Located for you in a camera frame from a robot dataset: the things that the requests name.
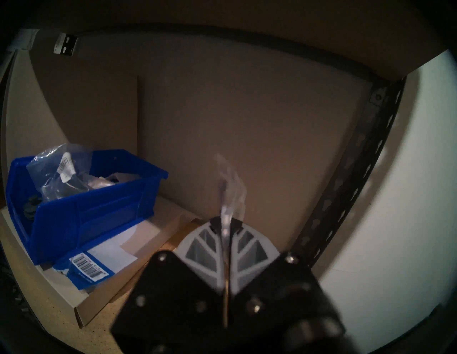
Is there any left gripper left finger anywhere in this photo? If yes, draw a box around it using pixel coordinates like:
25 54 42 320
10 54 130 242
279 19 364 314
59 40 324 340
111 217 227 354

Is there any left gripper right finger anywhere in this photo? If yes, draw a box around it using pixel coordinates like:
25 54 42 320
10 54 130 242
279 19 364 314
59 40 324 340
228 218 345 354

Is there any clear bag of black parts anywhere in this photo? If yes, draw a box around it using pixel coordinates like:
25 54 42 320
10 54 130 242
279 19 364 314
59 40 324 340
26 143 120 201
214 153 247 322

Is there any grey steel rack shelf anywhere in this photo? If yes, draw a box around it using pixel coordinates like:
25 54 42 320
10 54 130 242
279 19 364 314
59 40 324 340
0 21 407 354

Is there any flat tan cardboard box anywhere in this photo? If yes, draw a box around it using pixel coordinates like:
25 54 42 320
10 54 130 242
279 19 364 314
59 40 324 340
0 194 204 329

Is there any white paper sheet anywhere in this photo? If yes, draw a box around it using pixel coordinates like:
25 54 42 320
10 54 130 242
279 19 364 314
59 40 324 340
87 223 161 273

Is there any blue packet with barcode label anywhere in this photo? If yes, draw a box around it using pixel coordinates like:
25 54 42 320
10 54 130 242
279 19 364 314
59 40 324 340
54 250 116 291

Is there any blue plastic bin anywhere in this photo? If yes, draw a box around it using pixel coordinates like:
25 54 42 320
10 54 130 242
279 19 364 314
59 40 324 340
5 149 169 266

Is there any leaning cardboard flap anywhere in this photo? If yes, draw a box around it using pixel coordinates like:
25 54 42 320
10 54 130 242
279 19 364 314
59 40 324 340
4 50 140 168

